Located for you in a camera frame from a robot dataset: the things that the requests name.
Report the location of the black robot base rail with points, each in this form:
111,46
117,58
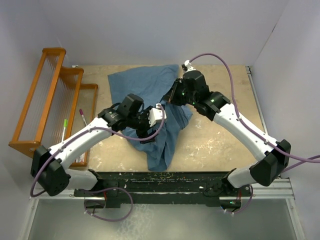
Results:
184,188

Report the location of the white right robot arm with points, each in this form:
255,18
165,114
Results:
269,153

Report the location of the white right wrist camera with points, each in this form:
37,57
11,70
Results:
187,66

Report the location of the blue pillowcase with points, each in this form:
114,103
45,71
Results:
151,83

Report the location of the magenta capped marker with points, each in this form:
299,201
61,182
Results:
83,116

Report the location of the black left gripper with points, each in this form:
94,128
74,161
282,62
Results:
143,133

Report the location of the green capped marker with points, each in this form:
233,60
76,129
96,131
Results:
65,125

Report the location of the aluminium frame rail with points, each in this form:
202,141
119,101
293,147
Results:
249,73

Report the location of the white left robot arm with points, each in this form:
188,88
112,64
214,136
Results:
51,167

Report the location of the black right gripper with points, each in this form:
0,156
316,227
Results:
171,96

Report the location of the red white small box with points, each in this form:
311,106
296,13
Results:
81,161

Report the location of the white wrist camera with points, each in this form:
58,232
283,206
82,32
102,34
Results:
156,115
187,66

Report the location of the orange wooden tiered rack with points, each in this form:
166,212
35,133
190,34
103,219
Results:
56,93

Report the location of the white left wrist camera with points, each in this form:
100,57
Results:
156,115

